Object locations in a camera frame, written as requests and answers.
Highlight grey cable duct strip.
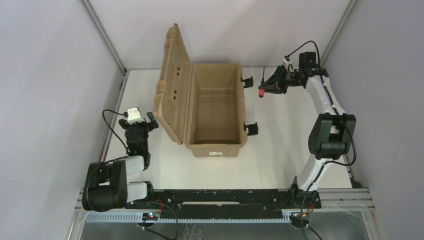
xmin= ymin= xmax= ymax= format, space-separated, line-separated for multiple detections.
xmin=84 ymin=211 xmax=324 ymax=224

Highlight black mounting rail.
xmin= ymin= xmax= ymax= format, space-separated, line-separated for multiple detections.
xmin=125 ymin=189 xmax=322 ymax=218

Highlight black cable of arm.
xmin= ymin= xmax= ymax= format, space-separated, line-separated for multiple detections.
xmin=101 ymin=109 xmax=131 ymax=156
xmin=285 ymin=40 xmax=358 ymax=240

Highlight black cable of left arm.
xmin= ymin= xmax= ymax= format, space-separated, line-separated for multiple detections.
xmin=101 ymin=109 xmax=131 ymax=156

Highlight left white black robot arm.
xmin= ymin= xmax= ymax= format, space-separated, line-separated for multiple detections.
xmin=81 ymin=108 xmax=159 ymax=212

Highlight tan plastic bin with lid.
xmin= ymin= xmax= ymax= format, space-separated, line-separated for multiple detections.
xmin=153 ymin=23 xmax=259 ymax=158

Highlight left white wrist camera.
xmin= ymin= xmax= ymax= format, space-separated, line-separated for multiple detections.
xmin=126 ymin=107 xmax=144 ymax=125

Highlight red handled screwdriver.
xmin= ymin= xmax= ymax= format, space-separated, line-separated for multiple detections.
xmin=258 ymin=66 xmax=267 ymax=99

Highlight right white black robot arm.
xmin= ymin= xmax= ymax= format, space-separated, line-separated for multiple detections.
xmin=258 ymin=51 xmax=357 ymax=209

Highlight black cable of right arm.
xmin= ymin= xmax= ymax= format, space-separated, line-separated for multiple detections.
xmin=285 ymin=40 xmax=358 ymax=240

